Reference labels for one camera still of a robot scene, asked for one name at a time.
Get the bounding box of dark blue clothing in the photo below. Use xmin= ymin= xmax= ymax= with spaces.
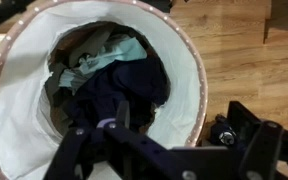
xmin=64 ymin=57 xmax=169 ymax=131

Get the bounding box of grey brown clothing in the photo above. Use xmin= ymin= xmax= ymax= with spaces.
xmin=45 ymin=22 xmax=115 ymax=127

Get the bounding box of light blue clothing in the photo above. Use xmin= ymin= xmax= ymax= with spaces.
xmin=59 ymin=34 xmax=147 ymax=94

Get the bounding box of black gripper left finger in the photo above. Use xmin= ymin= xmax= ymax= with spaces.
xmin=43 ymin=101 xmax=131 ymax=180

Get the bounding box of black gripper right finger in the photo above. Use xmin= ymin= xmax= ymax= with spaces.
xmin=213 ymin=101 xmax=288 ymax=180

